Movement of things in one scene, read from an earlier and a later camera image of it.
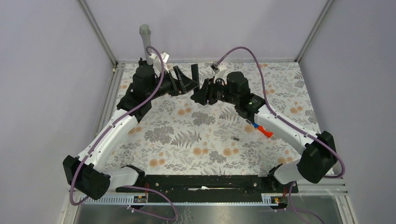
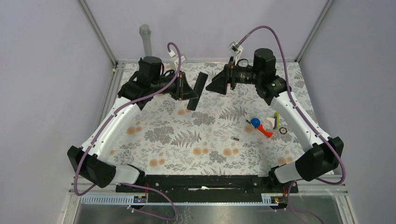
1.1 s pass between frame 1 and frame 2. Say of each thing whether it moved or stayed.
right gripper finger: moved
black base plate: stayed
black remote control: moved
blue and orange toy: stayed
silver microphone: stayed
